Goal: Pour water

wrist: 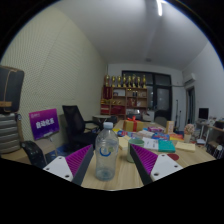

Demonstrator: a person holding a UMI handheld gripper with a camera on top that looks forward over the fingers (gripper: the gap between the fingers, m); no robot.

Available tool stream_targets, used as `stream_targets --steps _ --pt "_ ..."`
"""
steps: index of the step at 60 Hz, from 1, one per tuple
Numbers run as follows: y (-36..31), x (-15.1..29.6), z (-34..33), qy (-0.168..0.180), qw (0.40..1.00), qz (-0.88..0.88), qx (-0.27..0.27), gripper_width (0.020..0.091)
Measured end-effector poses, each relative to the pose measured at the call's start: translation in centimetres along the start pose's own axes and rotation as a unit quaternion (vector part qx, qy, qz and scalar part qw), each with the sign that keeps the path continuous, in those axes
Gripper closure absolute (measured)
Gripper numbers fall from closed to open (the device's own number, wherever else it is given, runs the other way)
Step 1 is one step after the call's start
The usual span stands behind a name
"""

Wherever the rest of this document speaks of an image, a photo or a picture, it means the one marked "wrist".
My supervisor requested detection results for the small round white table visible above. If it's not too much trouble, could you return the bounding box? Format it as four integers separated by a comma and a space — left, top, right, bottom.
92, 114, 118, 126

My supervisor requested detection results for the orange book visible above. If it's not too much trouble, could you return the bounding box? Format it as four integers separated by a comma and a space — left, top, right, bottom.
169, 133, 185, 142

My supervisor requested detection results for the yellow gift box red ribbon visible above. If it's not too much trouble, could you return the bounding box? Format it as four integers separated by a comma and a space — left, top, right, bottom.
123, 115, 145, 133

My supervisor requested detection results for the black chair with armrest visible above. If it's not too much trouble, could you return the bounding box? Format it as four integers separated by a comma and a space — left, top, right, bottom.
20, 140, 48, 169

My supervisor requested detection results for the black office chair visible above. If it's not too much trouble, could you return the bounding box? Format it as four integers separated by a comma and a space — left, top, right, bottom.
61, 105, 103, 148

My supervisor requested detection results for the clear plastic water bottle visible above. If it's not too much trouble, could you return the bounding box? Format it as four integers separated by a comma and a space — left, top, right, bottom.
94, 121, 120, 182

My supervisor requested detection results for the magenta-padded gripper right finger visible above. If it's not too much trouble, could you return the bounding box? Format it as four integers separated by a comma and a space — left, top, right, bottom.
129, 143, 184, 186

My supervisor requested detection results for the pink patterned box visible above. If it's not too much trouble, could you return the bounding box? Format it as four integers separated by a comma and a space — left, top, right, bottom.
147, 125, 166, 134

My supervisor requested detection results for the white printed booklet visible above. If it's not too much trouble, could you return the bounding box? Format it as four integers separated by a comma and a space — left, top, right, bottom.
142, 136, 160, 151

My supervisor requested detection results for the cluttered wooden side desk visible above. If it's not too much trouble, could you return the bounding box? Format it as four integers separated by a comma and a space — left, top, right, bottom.
196, 116, 224, 159

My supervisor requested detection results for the small standing card box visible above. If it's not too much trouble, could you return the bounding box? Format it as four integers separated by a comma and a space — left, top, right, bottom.
165, 120, 175, 135

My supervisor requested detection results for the dark bag with tan strap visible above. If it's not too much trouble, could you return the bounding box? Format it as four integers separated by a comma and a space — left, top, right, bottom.
0, 65, 25, 114

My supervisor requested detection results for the yellow notepad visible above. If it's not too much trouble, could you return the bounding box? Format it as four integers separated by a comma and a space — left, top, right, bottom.
174, 141, 196, 153
118, 136, 131, 151

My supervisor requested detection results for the flower bouquet in white pot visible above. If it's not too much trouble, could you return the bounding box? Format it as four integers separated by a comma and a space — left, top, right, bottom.
183, 123, 196, 144

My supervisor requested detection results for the purple sign board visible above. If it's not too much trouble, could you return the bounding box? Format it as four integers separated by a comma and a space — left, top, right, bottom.
28, 108, 61, 141

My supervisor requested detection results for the black framed glass door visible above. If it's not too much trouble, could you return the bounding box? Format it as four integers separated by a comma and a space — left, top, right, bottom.
121, 70, 174, 122

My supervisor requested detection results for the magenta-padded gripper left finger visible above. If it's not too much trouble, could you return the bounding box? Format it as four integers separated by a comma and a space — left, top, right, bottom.
42, 143, 95, 187

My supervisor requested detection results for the black computer monitor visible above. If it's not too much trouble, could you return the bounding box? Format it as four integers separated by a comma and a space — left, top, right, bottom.
198, 107, 210, 121

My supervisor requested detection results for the blue book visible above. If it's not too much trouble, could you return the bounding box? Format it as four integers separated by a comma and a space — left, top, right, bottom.
151, 132, 170, 141

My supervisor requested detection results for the wooden shelf unit with trophies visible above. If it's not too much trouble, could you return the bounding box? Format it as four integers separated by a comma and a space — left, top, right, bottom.
99, 73, 148, 118

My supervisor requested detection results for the flat round red coaster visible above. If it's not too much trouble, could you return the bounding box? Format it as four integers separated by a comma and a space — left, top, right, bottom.
166, 153, 180, 162

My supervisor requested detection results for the teal book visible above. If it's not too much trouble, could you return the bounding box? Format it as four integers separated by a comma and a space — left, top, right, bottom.
157, 139, 176, 154

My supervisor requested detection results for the grey ribbed chair back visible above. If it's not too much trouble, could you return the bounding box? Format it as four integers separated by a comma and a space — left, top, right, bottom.
0, 113, 22, 155

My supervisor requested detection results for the white wall air conditioner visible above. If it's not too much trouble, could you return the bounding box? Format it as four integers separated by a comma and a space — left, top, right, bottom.
183, 73, 198, 86

